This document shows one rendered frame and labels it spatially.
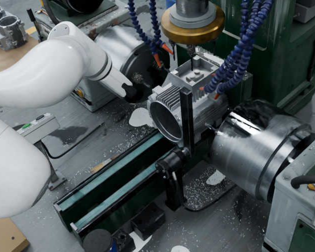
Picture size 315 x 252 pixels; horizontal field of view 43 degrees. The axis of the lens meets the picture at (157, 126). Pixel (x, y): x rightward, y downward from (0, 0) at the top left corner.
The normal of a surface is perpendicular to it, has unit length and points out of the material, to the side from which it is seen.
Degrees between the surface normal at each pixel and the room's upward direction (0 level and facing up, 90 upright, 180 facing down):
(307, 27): 3
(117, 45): 24
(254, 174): 69
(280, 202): 90
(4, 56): 0
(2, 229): 44
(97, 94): 90
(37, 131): 61
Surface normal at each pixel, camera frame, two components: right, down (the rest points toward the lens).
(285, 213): -0.74, 0.53
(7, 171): 0.37, 0.00
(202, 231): -0.10, -0.69
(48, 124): 0.53, 0.10
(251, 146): -0.55, -0.19
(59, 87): 0.76, 0.37
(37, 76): 0.22, -0.17
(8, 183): 0.22, 0.22
